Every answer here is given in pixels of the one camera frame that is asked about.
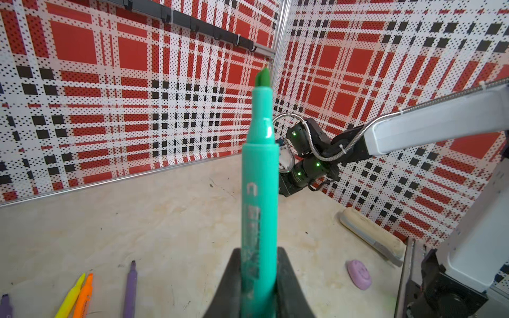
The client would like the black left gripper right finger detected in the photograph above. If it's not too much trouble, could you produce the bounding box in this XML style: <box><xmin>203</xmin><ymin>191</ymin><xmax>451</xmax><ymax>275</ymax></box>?
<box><xmin>276</xmin><ymin>246</ymin><xmax>315</xmax><ymax>318</ymax></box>

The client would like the black hook rail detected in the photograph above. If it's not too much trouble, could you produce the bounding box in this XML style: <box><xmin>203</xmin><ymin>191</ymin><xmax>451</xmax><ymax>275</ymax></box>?
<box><xmin>106</xmin><ymin>0</ymin><xmax>276</xmax><ymax>59</ymax></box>

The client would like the violet marker pen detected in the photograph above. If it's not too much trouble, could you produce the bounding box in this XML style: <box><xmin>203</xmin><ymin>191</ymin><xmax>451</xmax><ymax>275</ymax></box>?
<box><xmin>122</xmin><ymin>260</ymin><xmax>137</xmax><ymax>318</ymax></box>

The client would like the orange marker pen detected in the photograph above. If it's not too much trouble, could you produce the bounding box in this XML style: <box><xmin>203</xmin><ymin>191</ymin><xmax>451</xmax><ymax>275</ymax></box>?
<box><xmin>72</xmin><ymin>274</ymin><xmax>94</xmax><ymax>318</ymax></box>

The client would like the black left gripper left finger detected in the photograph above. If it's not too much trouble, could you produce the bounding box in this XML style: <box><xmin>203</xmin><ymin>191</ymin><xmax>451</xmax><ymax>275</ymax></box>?
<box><xmin>203</xmin><ymin>248</ymin><xmax>241</xmax><ymax>318</ymax></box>

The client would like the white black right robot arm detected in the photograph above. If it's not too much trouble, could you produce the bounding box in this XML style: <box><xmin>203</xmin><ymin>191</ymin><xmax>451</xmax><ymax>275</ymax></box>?
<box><xmin>279</xmin><ymin>79</ymin><xmax>508</xmax><ymax>317</ymax></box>

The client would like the beige oval object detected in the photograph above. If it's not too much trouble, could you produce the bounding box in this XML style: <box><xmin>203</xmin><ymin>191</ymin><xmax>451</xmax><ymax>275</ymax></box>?
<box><xmin>339</xmin><ymin>207</ymin><xmax>406</xmax><ymax>267</ymax></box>

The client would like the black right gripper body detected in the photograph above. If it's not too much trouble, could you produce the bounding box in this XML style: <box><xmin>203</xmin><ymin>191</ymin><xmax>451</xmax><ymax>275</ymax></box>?
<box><xmin>279</xmin><ymin>174</ymin><xmax>318</xmax><ymax>197</ymax></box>

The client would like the purple marker pen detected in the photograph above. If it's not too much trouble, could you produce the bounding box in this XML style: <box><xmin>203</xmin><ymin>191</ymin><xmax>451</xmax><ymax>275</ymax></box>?
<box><xmin>0</xmin><ymin>294</ymin><xmax>13</xmax><ymax>318</ymax></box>

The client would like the yellow marker pen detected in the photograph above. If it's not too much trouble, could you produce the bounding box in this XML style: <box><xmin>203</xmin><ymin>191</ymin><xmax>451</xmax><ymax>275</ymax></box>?
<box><xmin>54</xmin><ymin>273</ymin><xmax>86</xmax><ymax>318</ymax></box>

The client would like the green marker pen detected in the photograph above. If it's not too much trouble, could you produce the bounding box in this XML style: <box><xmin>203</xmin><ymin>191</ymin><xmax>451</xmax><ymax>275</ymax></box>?
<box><xmin>241</xmin><ymin>68</ymin><xmax>279</xmax><ymax>317</ymax></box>

